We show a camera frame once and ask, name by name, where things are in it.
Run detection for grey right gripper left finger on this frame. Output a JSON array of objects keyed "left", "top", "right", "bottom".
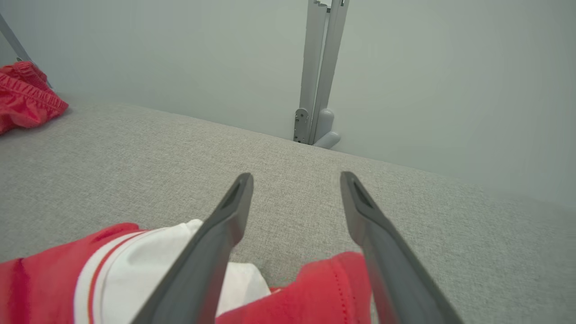
[{"left": 130, "top": 172, "right": 254, "bottom": 324}]

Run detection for red shorts white side stripe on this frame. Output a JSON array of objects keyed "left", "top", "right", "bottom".
[{"left": 0, "top": 61, "right": 69, "bottom": 135}]

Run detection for grey partition post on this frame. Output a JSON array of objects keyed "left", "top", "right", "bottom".
[
  {"left": 0, "top": 13, "right": 52, "bottom": 88},
  {"left": 293, "top": 0, "right": 350, "bottom": 150}
]

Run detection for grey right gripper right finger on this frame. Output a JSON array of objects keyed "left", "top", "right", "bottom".
[{"left": 340, "top": 171, "right": 464, "bottom": 324}]

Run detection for red white jersey shirt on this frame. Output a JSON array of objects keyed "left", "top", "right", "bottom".
[{"left": 0, "top": 219, "right": 374, "bottom": 324}]

